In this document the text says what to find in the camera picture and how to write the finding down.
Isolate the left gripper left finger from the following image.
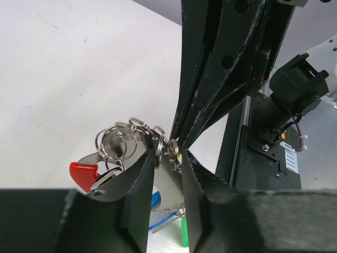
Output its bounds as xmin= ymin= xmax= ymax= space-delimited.
xmin=1 ymin=149 xmax=155 ymax=252

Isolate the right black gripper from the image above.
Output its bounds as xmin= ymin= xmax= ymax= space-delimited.
xmin=171 ymin=1 xmax=295 ymax=148

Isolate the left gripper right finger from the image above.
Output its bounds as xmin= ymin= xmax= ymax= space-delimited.
xmin=182 ymin=149 xmax=336 ymax=252

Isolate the key holder with red handle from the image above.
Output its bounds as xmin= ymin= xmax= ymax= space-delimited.
xmin=70 ymin=117 xmax=184 ymax=209

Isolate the yellow tagged key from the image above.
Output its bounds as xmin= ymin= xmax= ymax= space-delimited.
xmin=168 ymin=139 xmax=182 ymax=174

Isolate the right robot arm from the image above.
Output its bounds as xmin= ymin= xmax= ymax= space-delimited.
xmin=169 ymin=1 xmax=336 ymax=171

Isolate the green tagged key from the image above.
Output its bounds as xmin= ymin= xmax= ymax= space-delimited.
xmin=181 ymin=205 xmax=189 ymax=247

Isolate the blue tagged key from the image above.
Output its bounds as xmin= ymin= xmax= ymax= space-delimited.
xmin=148 ymin=190 xmax=185 ymax=233

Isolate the black tagged key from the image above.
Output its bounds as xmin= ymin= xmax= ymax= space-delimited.
xmin=90 ymin=168 xmax=123 ymax=191

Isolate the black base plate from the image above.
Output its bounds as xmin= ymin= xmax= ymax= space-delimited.
xmin=214 ymin=113 xmax=302 ymax=190

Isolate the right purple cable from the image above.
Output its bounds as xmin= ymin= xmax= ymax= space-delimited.
xmin=295 ymin=122 xmax=309 ymax=153

